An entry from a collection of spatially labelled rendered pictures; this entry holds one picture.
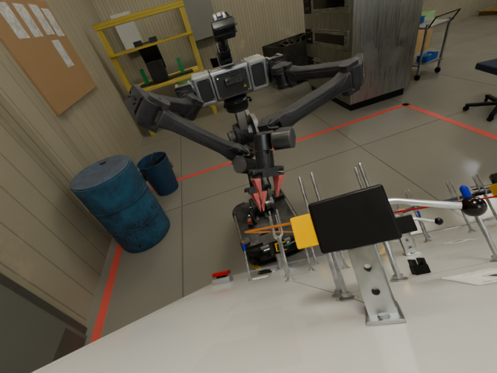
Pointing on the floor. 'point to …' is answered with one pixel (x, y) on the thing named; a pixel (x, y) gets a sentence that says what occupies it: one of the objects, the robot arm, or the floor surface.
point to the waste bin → (158, 172)
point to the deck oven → (364, 43)
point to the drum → (122, 203)
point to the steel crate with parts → (289, 49)
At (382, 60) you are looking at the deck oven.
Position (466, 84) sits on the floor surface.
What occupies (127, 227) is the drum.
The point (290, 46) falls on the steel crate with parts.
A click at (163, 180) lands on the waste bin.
